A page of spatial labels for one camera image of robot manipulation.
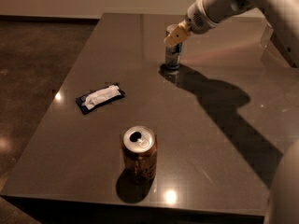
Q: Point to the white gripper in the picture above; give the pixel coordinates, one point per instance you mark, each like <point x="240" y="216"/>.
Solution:
<point x="198" y="20"/>

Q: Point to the silver blue redbull can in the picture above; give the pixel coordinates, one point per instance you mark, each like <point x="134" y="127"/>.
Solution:
<point x="172" y="54"/>

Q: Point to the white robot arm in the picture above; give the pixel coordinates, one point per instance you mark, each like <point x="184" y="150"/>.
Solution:
<point x="283" y="17"/>

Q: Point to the blue white rxbar wrapper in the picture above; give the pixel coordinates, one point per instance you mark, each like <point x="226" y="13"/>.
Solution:
<point x="90" y="101"/>

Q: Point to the brown soda can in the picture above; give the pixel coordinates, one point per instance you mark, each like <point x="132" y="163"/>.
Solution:
<point x="139" y="148"/>

